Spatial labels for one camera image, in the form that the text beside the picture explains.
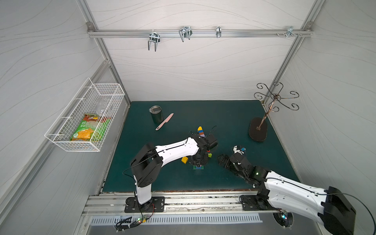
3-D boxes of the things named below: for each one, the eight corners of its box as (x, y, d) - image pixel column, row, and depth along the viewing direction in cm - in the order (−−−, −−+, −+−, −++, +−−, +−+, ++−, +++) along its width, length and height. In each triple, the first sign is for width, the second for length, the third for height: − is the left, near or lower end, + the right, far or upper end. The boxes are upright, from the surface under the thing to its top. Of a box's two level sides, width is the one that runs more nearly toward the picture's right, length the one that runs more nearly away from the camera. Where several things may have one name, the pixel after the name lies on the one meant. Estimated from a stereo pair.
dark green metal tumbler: (151, 124, 107) (147, 114, 99) (153, 115, 113) (150, 105, 104) (162, 124, 107) (160, 114, 99) (164, 115, 113) (161, 105, 104)
